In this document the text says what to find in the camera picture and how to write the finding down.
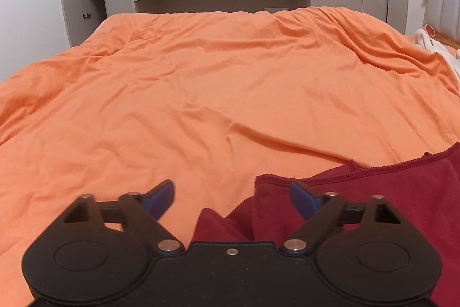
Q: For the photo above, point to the dark red long-sleeved shirt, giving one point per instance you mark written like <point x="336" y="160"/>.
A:
<point x="377" y="206"/>

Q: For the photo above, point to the orange blanket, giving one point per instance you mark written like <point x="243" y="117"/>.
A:
<point x="201" y="94"/>

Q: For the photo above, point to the small orange cloth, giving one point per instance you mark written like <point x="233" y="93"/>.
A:
<point x="429" y="30"/>

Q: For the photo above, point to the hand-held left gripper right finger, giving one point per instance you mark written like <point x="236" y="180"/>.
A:
<point x="304" y="201"/>

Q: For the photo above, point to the cream crumpled garment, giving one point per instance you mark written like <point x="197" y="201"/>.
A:
<point x="440" y="48"/>

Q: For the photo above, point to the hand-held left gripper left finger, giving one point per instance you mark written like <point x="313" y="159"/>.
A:
<point x="160" y="201"/>

